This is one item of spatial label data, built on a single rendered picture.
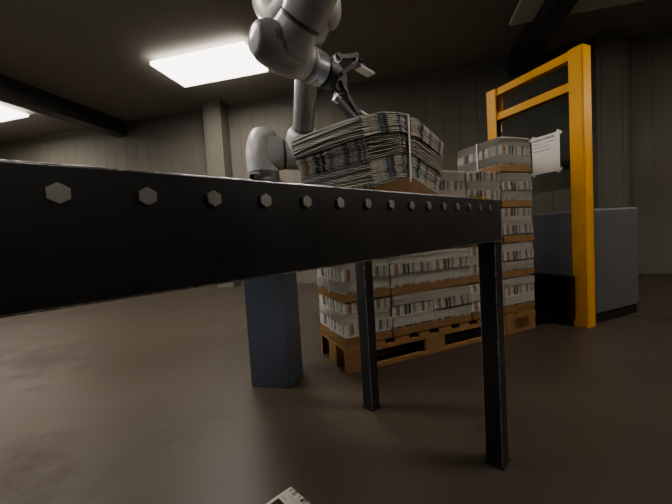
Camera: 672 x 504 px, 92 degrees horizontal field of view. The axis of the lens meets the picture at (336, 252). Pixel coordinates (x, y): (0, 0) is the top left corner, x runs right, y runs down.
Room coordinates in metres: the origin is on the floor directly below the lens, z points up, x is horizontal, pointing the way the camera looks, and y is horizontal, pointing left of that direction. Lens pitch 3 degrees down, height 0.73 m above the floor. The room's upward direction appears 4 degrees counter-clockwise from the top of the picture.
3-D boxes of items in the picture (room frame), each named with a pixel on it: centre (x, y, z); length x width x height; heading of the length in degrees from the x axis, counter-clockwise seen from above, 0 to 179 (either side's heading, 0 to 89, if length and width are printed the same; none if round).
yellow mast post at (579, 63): (2.19, -1.67, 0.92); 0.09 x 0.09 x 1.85; 23
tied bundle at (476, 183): (2.20, -0.87, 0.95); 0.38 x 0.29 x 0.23; 23
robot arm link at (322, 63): (0.90, 0.03, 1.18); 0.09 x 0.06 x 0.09; 44
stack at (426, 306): (2.04, -0.48, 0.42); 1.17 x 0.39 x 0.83; 113
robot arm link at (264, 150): (1.65, 0.33, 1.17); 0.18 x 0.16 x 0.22; 104
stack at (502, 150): (2.32, -1.14, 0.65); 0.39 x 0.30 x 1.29; 23
